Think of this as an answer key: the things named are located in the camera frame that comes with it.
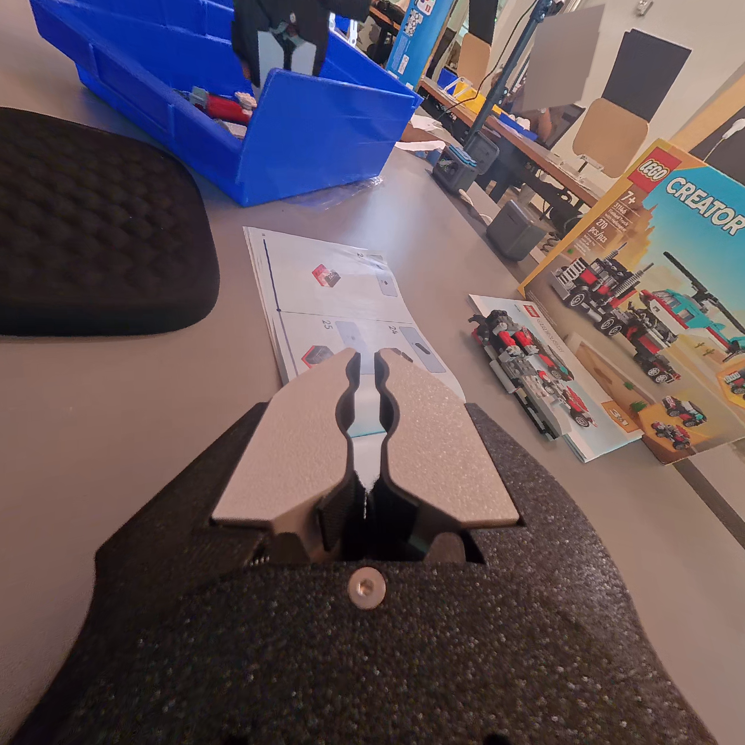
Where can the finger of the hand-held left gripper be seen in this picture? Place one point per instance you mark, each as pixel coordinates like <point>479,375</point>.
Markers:
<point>304,55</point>
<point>269,58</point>

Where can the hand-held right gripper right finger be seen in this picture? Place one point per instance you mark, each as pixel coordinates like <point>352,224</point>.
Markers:
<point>442,460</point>

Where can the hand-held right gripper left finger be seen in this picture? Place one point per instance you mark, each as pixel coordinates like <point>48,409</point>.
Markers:
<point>291,460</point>

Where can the pile of toy bricks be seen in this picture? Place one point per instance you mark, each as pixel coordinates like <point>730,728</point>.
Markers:
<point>224,107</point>

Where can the blue plastic bin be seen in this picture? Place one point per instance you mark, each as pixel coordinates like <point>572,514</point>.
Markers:
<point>314,134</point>

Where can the instruction booklet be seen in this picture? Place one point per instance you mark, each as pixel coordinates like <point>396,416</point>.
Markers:
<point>605,430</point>
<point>326,291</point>

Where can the tall blue toy box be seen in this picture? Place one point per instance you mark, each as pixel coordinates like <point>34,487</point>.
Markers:
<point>416,41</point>

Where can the toy brick truck model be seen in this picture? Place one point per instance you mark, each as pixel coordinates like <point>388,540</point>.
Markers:
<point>524,361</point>

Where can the closed instruction booklet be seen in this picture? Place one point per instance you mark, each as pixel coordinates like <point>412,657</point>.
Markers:
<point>605,430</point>

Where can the dark grey box device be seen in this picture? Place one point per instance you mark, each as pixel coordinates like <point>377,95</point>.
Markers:
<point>463,163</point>
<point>515,230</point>

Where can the black tripod stand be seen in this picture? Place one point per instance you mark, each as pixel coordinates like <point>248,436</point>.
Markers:
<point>500,75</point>

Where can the black foam pad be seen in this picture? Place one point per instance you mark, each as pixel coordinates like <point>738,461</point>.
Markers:
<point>99,221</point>

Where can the cluttered wooden work table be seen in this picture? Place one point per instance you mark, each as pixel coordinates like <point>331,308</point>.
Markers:
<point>559,169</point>

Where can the toy brick set box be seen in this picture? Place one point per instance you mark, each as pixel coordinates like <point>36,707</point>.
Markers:
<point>657,279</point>

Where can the wooden divider board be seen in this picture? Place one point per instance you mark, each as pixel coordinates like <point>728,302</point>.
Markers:
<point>611,139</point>

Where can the black backdrop panel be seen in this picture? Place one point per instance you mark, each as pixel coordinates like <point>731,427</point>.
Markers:
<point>646,70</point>
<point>721,99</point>

